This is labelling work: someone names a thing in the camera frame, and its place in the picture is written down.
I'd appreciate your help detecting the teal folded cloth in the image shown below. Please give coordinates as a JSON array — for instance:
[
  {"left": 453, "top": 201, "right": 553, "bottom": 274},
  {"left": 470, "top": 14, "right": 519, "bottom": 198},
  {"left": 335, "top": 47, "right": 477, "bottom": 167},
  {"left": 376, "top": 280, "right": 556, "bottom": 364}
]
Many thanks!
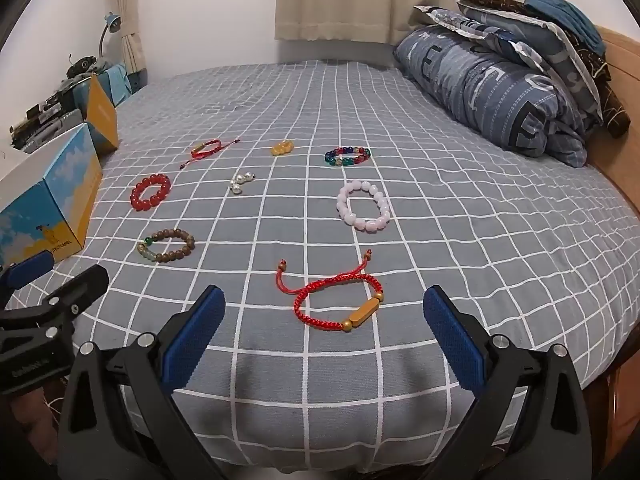
[{"left": 524, "top": 0, "right": 607, "bottom": 54}]

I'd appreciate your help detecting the large red cord bracelet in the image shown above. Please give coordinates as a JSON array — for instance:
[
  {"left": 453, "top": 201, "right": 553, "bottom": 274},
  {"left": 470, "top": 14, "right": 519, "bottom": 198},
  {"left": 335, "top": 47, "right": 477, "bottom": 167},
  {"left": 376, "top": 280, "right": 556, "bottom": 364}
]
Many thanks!
[{"left": 275, "top": 249, "right": 386, "bottom": 333}]

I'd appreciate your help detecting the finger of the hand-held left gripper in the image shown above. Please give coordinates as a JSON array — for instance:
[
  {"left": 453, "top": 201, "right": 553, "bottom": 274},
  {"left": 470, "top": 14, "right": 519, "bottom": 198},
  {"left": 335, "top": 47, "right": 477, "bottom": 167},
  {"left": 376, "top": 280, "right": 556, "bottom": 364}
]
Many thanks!
[
  {"left": 0, "top": 251, "right": 55, "bottom": 306},
  {"left": 0, "top": 264, "right": 110, "bottom": 332}
]

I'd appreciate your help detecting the blue desk lamp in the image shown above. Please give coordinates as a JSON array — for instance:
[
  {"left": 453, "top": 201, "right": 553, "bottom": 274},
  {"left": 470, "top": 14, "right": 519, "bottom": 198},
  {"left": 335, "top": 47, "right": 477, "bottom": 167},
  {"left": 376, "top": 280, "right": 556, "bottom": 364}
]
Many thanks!
[{"left": 98, "top": 12, "right": 123, "bottom": 59}]

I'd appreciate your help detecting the pink bead bracelet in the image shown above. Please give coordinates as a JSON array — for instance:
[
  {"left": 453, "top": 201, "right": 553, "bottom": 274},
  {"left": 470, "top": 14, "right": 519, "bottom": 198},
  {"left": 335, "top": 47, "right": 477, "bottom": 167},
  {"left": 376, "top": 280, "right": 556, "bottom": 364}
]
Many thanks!
[{"left": 337, "top": 179, "right": 392, "bottom": 234}]

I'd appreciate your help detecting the multicolour glass bead bracelet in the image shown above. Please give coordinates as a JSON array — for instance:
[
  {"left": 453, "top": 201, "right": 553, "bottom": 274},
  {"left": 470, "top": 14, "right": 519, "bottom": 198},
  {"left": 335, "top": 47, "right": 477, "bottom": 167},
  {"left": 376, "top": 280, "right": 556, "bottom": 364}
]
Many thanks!
[{"left": 323, "top": 145, "right": 372, "bottom": 168}]

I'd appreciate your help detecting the black bag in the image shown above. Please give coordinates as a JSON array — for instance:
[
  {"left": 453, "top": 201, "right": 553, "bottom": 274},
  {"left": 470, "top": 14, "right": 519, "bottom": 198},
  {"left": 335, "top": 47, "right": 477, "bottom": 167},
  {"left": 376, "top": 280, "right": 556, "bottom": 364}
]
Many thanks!
[{"left": 66, "top": 55, "right": 99, "bottom": 80}]

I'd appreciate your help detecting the wooden headboard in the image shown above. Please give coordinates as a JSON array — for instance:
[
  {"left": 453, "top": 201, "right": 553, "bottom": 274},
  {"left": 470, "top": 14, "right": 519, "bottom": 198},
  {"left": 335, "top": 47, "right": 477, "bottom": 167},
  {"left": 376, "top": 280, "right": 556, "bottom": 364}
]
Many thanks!
[{"left": 584, "top": 25, "right": 640, "bottom": 201}]

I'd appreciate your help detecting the grey pillow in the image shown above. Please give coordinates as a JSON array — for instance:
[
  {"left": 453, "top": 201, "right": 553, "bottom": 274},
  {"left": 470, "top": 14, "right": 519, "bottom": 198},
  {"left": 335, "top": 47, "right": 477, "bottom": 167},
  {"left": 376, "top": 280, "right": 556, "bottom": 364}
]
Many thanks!
[{"left": 393, "top": 25, "right": 589, "bottom": 169}]

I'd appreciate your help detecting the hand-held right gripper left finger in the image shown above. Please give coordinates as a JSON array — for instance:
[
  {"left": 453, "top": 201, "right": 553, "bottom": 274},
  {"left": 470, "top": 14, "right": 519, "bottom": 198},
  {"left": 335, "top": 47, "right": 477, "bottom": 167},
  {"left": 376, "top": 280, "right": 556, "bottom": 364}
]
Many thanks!
[{"left": 56, "top": 285, "right": 226, "bottom": 480}]

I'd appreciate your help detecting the blue patterned pillow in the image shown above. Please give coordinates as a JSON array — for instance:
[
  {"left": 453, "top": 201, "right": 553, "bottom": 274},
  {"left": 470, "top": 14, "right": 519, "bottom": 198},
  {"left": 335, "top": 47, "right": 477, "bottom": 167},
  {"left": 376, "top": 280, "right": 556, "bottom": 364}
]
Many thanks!
[{"left": 414, "top": 2, "right": 607, "bottom": 126}]

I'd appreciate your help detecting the person's left hand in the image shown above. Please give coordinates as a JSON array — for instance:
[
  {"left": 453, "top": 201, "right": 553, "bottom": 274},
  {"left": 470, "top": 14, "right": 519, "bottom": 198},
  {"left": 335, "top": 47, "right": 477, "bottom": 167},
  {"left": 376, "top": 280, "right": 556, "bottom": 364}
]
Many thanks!
[{"left": 0, "top": 385, "right": 58, "bottom": 461}]

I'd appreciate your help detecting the brown wooden bead bracelet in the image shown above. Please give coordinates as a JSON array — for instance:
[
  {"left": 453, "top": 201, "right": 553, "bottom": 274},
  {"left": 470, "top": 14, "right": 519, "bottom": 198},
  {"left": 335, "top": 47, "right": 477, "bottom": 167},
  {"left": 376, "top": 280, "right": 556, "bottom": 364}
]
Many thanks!
[{"left": 137, "top": 228, "right": 194, "bottom": 265}]

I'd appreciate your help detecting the small red cord bracelet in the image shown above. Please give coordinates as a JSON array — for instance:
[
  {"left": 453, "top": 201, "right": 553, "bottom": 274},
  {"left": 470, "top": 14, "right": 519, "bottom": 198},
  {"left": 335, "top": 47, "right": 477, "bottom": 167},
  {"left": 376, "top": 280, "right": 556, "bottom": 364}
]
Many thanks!
[{"left": 180, "top": 138, "right": 242, "bottom": 170}]

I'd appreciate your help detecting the wide beige curtain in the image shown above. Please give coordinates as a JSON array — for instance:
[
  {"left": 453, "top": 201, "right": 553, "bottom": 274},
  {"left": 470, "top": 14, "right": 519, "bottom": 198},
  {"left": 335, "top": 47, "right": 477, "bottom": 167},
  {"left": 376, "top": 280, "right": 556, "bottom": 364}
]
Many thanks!
[{"left": 274, "top": 0, "right": 515, "bottom": 47}]

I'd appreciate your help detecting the grey checked bed sheet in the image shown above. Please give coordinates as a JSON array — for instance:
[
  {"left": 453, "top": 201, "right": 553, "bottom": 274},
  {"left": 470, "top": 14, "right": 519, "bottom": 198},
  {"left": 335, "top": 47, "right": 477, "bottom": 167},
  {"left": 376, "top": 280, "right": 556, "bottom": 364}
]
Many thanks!
[{"left": 0, "top": 59, "right": 632, "bottom": 480}]

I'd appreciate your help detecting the grey suitcase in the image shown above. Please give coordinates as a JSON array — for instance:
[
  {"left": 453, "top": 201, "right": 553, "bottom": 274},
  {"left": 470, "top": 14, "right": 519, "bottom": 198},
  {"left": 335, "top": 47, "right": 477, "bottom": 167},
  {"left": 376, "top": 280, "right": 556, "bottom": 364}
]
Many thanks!
[{"left": 10, "top": 107, "right": 87, "bottom": 153}]

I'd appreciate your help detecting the white cardboard box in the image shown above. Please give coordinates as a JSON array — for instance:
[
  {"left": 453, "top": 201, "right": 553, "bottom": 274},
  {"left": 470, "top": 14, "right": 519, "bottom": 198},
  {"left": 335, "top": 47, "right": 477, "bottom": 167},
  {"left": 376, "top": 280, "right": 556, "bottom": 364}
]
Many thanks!
[{"left": 0, "top": 72, "right": 119, "bottom": 273}]

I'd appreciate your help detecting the red bead bracelet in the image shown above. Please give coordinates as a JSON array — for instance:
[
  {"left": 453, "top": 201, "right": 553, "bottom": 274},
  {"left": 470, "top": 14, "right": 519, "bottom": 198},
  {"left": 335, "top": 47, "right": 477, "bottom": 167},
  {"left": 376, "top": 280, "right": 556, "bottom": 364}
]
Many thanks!
[{"left": 130, "top": 173, "right": 172, "bottom": 211}]

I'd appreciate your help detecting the pearl bead string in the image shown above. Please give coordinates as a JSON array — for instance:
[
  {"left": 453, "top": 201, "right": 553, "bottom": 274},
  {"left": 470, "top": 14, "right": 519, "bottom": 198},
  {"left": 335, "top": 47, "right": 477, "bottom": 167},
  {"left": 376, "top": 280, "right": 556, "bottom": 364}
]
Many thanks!
[{"left": 228, "top": 170, "right": 257, "bottom": 195}]

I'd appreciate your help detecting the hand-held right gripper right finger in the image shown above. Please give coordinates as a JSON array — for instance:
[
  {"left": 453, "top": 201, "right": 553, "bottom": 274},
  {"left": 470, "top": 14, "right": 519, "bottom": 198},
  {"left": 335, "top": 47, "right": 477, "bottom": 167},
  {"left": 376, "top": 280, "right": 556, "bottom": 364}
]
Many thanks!
[{"left": 422, "top": 285, "right": 593, "bottom": 480}]

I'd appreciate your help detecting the narrow beige curtain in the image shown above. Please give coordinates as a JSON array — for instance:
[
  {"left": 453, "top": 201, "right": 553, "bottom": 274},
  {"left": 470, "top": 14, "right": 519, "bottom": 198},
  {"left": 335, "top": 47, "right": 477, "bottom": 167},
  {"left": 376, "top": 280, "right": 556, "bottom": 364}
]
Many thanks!
[{"left": 110, "top": 0, "right": 147, "bottom": 72}]

